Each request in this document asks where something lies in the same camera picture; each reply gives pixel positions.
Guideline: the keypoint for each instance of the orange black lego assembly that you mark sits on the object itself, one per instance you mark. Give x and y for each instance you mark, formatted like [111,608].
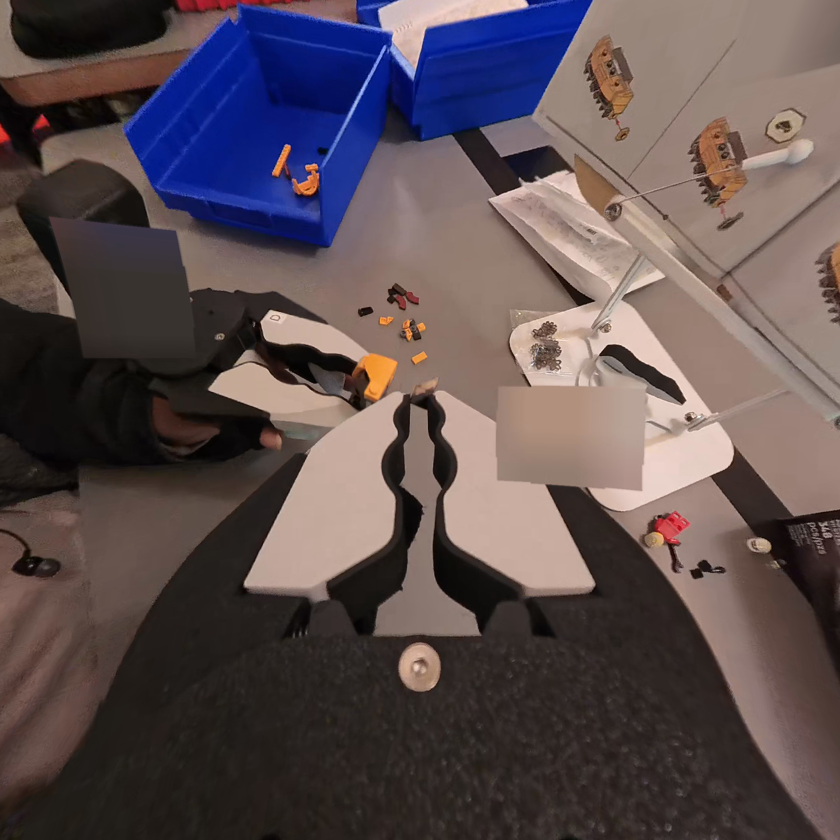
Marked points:
[376,375]

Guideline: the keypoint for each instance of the open blue storage bin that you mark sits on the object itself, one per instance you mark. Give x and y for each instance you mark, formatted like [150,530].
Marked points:
[262,92]

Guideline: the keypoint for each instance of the black flat lego piece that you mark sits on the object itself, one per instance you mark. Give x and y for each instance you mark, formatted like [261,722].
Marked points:
[707,569]

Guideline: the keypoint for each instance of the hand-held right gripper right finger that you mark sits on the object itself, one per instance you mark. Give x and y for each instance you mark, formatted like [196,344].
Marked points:
[512,518]

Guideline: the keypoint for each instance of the tan round lego piece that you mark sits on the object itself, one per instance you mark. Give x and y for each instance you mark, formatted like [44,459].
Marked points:
[653,539]

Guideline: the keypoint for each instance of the black chair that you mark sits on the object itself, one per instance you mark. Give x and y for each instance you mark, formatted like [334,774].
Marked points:
[79,197]

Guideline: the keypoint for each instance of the pile of small lego pieces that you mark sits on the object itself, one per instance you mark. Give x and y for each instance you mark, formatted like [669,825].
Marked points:
[403,328]

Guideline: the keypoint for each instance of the white paper sheets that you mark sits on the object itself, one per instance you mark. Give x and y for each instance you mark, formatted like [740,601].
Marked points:
[446,19]

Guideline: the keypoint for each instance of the black printed bag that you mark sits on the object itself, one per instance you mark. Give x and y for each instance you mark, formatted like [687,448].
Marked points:
[814,564]

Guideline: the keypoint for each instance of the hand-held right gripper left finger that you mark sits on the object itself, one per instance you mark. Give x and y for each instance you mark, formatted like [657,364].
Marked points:
[315,512]

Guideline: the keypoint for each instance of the red lego piece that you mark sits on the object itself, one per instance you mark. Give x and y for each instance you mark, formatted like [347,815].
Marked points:
[673,523]

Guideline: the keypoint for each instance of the clear plastic parts bag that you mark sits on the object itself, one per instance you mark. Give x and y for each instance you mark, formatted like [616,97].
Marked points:
[571,236]

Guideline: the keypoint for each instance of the person's left forearm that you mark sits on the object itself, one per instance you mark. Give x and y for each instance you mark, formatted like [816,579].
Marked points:
[59,400]

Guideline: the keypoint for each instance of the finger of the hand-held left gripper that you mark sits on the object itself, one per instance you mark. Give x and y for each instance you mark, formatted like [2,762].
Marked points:
[308,331]
[262,387]

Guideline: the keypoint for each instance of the black grey wedge clip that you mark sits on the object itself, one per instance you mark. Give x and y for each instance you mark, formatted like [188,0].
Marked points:
[646,374]

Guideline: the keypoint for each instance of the blue bin with papers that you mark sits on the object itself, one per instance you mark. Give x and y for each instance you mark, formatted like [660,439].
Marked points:
[485,79]

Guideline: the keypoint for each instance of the black lego stick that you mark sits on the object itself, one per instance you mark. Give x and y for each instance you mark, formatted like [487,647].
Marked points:
[676,558]

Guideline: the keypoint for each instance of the small tan lego piece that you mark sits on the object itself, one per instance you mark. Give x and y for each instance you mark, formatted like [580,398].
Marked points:
[424,388]

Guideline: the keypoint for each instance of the orange curved lego piece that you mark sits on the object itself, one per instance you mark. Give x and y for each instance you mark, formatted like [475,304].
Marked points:
[306,184]

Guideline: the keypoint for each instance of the person's left hand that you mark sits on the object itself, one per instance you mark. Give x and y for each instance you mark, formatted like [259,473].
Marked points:
[190,426]

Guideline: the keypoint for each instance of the lego instruction booklet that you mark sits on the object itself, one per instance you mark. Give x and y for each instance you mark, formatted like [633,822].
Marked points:
[676,72]

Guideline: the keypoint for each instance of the orange lego bar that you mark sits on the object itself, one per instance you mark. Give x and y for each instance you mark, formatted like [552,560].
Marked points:
[281,161]

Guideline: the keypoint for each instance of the white round lego piece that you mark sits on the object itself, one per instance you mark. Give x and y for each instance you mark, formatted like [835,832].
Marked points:
[759,544]

